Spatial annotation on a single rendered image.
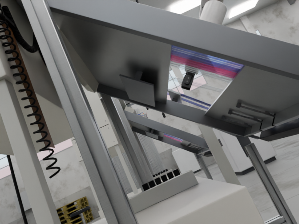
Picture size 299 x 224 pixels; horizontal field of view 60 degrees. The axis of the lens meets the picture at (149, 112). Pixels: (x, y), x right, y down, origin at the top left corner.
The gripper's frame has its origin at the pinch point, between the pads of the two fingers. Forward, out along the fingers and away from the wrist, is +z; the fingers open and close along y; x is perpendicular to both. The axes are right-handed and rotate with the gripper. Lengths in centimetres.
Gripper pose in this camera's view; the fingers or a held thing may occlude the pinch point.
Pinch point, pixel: (187, 82)
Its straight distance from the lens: 91.2
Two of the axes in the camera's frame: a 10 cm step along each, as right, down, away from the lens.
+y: -1.0, -2.5, -9.6
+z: -3.7, 9.1, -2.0
